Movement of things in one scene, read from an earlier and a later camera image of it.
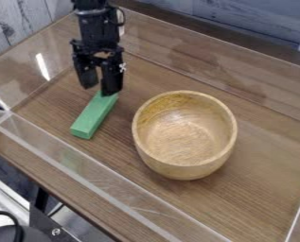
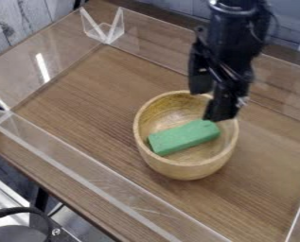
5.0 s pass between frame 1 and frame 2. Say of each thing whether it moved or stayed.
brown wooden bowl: stayed
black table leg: stayed
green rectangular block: moved
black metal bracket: stayed
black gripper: moved
